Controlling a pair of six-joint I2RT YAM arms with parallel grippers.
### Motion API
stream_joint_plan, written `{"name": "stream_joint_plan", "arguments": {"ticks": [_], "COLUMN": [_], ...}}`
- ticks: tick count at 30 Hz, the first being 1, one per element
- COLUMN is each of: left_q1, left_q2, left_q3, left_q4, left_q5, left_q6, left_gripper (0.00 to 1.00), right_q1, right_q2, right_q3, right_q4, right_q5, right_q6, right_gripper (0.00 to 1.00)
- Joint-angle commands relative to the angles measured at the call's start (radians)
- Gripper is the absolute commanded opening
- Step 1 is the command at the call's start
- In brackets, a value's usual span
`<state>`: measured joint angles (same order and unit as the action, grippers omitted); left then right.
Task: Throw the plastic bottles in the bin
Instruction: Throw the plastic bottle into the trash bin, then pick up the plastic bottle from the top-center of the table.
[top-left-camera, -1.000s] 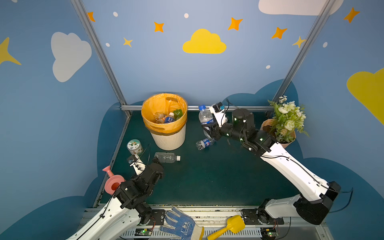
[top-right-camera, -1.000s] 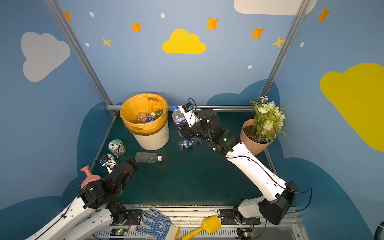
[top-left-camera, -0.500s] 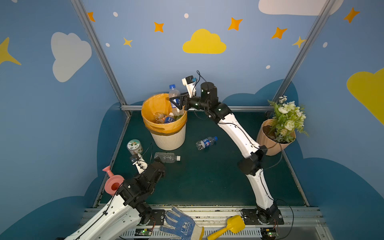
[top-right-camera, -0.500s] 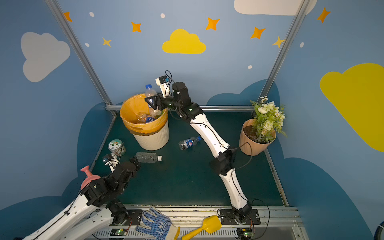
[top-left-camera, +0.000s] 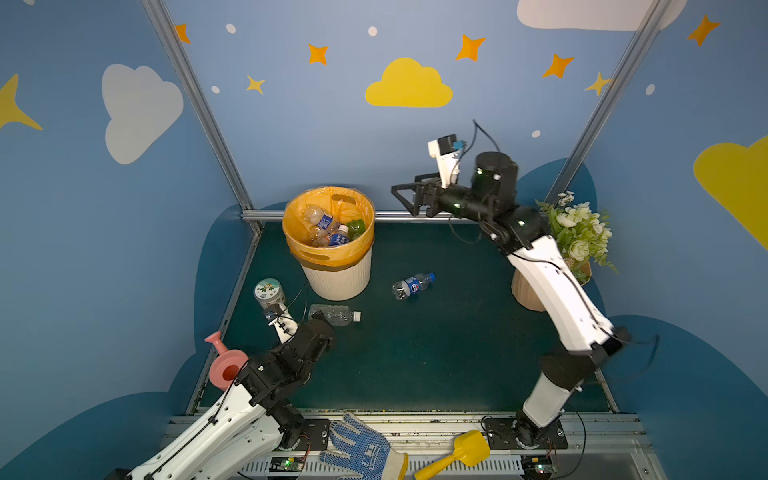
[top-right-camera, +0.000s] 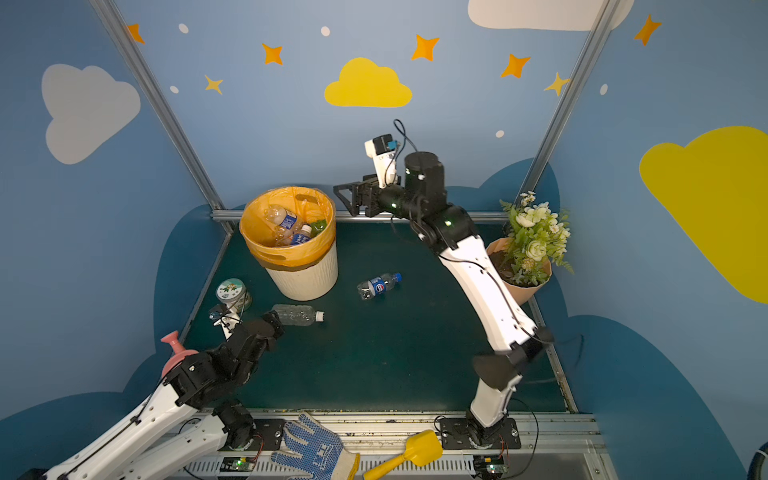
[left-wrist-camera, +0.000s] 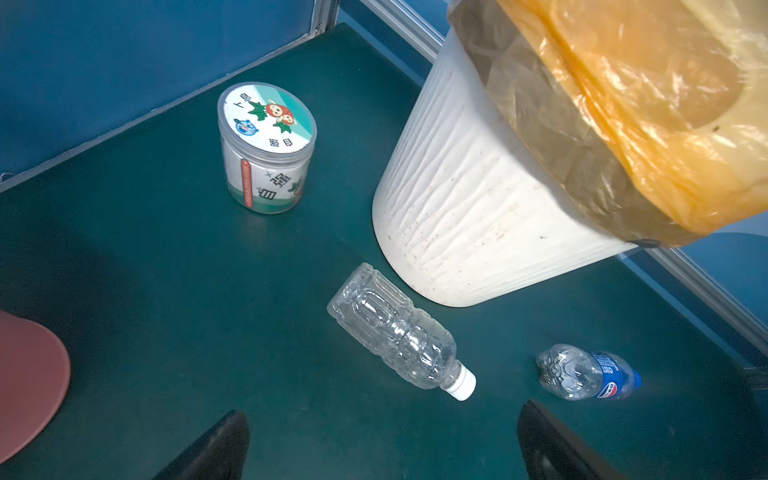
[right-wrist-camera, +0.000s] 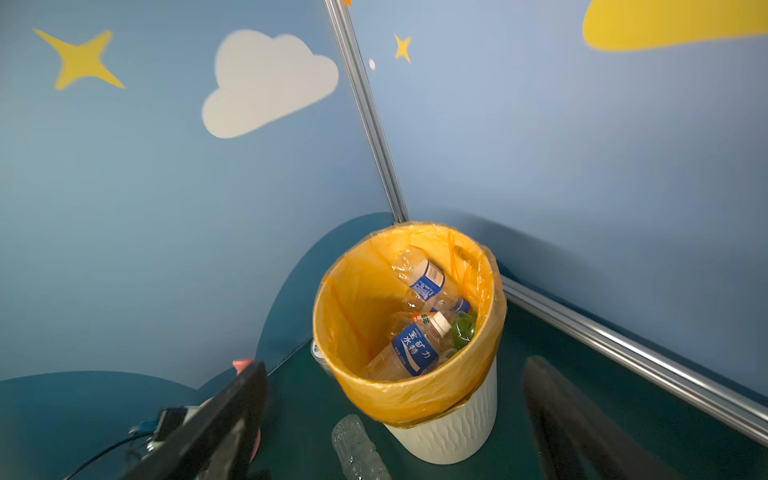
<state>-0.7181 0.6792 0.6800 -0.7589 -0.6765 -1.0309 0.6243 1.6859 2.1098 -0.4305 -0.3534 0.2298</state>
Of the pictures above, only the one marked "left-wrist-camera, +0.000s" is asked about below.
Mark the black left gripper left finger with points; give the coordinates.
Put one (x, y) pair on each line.
(220, 453)

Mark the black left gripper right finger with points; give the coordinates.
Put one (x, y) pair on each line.
(551, 450)

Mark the pepsi bottle blue cap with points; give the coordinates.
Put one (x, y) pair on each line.
(575, 374)

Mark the white bin orange liner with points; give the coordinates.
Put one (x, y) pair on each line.
(550, 135)

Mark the pink watering can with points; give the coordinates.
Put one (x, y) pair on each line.
(35, 376)

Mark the clear unlabelled bottle white cap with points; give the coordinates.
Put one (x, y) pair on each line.
(407, 339)

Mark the green white round tin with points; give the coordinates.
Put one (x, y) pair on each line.
(268, 137)

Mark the aluminium frame rail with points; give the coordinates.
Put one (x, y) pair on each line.
(411, 42)

